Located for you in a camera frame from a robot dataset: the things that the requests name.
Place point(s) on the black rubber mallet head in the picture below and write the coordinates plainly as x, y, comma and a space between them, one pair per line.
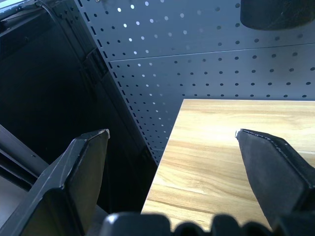
275, 13

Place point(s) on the black metal frame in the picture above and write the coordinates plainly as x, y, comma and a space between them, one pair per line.
56, 98

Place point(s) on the grey perforated pegboard panel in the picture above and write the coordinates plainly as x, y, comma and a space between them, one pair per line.
197, 61

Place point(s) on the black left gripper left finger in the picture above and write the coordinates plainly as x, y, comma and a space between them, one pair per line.
61, 182

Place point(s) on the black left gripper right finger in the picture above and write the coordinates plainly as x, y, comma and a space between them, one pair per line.
275, 172

